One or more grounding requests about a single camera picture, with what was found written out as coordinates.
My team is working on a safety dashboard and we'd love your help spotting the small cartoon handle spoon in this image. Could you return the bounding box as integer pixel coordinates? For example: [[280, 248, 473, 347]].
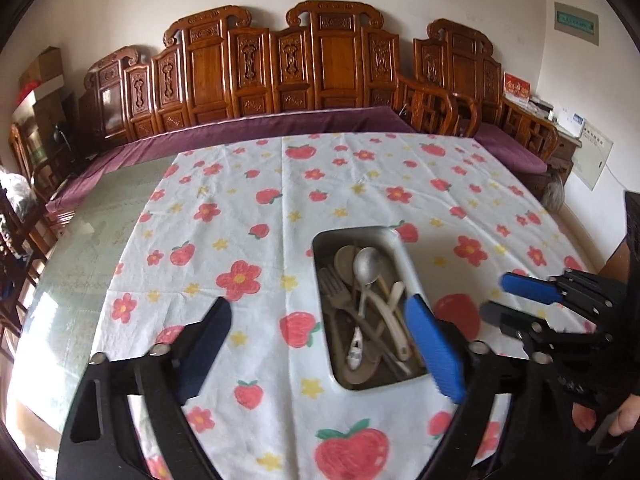
[[346, 324, 363, 370]]

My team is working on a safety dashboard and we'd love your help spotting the white plastic ladle spoon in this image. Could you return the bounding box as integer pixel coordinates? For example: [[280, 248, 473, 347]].
[[364, 289, 411, 362]]

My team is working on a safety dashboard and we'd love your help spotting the stainless steel spoon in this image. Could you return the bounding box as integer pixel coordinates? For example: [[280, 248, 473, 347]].
[[352, 247, 381, 318]]

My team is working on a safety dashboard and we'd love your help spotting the stainless steel fork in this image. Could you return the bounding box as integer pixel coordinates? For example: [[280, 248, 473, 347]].
[[317, 266, 411, 378]]

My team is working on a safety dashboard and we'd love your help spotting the person's right hand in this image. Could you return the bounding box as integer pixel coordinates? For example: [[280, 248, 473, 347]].
[[570, 392, 640, 438]]

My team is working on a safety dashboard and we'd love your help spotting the strawberry flower print tablecloth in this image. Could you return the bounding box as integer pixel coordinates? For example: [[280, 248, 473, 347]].
[[89, 131, 599, 480]]

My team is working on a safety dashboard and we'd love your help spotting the rectangular metal tray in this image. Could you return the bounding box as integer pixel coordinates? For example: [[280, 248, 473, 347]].
[[311, 226, 431, 392]]

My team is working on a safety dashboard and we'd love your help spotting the wooden side table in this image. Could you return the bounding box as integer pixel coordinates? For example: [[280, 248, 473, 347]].
[[547, 128, 582, 183]]

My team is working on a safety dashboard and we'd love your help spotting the purple armchair cushion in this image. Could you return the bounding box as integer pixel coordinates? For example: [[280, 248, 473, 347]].
[[474, 122, 547, 174]]

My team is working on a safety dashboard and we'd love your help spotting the glass coffee table top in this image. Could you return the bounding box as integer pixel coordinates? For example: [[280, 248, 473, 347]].
[[6, 155, 177, 430]]

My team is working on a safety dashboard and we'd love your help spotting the white telephone device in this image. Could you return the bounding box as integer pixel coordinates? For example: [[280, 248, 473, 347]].
[[554, 107, 586, 139]]

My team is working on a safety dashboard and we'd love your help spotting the dark wooden chair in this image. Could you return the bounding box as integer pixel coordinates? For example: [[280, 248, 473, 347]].
[[1, 167, 56, 338]]

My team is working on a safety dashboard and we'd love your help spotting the purple sofa cushion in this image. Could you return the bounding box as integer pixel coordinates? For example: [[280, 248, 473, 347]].
[[46, 106, 414, 217]]

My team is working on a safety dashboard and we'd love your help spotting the red desk calendar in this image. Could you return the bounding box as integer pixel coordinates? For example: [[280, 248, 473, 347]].
[[503, 72, 530, 102]]

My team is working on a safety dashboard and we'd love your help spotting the carved wooden armchair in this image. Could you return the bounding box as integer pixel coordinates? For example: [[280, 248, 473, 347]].
[[412, 18, 559, 162]]

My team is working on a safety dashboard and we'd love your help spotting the dark storage cabinet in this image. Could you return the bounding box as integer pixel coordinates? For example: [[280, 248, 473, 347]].
[[9, 75, 75, 194]]

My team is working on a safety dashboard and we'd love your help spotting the cardboard box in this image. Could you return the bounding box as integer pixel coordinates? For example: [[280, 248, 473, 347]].
[[18, 47, 64, 90]]

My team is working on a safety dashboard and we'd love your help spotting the carved wooden sofa bench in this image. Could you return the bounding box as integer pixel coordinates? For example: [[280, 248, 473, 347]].
[[77, 0, 459, 151]]

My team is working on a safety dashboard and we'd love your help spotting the white wall distribution box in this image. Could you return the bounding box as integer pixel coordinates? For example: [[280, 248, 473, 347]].
[[573, 122, 613, 191]]

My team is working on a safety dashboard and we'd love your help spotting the grey wall electrical panel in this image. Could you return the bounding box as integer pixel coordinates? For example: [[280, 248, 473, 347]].
[[553, 2, 600, 46]]

